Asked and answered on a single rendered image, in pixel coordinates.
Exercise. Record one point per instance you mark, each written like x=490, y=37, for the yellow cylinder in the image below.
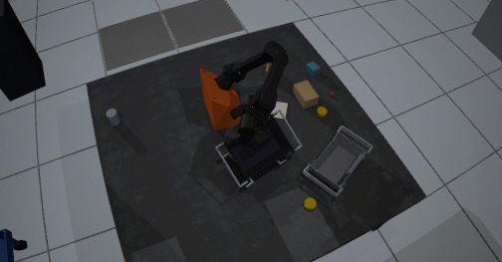
x=310, y=203
x=322, y=111

